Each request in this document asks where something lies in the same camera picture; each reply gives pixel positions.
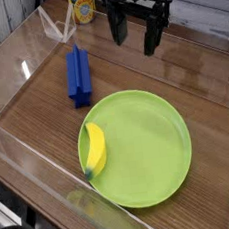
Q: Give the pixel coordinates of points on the yellow labelled can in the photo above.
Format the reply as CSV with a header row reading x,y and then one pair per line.
x,y
84,11

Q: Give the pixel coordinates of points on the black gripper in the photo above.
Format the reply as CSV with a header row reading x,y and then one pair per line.
x,y
117,10

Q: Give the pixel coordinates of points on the clear acrylic tray wall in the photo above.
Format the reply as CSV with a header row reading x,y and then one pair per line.
x,y
39,129

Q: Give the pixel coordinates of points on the blue plastic block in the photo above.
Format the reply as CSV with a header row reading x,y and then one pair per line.
x,y
78,77

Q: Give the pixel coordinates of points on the green round plate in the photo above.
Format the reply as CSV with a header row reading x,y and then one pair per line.
x,y
148,147

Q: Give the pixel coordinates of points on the yellow toy banana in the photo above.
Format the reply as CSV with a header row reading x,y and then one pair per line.
x,y
97,154

